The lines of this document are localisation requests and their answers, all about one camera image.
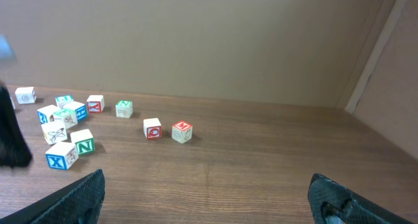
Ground blue letter P block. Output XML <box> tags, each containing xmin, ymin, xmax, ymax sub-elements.
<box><xmin>63</xmin><ymin>101</ymin><xmax>88</xmax><ymax>121</ymax></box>

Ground plain white wooden block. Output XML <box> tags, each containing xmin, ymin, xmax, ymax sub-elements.
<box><xmin>15</xmin><ymin>87</ymin><xmax>37</xmax><ymax>104</ymax></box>

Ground block with blue X side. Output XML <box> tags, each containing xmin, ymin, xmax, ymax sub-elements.
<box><xmin>45</xmin><ymin>142</ymin><xmax>79</xmax><ymax>170</ymax></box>

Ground white block green N side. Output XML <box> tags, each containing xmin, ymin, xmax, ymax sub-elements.
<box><xmin>70</xmin><ymin>129</ymin><xmax>95</xmax><ymax>155</ymax></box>

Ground red letter M block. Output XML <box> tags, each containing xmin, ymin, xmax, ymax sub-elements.
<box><xmin>172</xmin><ymin>121</ymin><xmax>193</xmax><ymax>144</ymax></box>

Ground white block red picture side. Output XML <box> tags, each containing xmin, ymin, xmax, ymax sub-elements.
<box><xmin>143</xmin><ymin>118</ymin><xmax>162</xmax><ymax>140</ymax></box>

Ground green letter N block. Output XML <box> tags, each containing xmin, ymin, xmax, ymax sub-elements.
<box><xmin>115</xmin><ymin>100</ymin><xmax>133</xmax><ymax>118</ymax></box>

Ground green letter F block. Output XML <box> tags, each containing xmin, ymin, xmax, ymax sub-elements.
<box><xmin>53</xmin><ymin>108</ymin><xmax>78</xmax><ymax>129</ymax></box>

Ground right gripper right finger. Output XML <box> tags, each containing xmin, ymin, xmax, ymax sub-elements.
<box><xmin>308</xmin><ymin>173</ymin><xmax>411</xmax><ymax>224</ymax></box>

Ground block with red side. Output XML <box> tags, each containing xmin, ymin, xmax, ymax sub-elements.
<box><xmin>86</xmin><ymin>95</ymin><xmax>105</xmax><ymax>113</ymax></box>

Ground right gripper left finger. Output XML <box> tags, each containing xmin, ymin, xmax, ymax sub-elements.
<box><xmin>1</xmin><ymin>169</ymin><xmax>105</xmax><ymax>224</ymax></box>

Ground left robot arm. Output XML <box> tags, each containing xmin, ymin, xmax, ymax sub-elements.
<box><xmin>1</xmin><ymin>81</ymin><xmax>33</xmax><ymax>168</ymax></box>

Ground yellow bordered block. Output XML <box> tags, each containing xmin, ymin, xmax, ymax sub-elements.
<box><xmin>41</xmin><ymin>121</ymin><xmax>68</xmax><ymax>145</ymax></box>

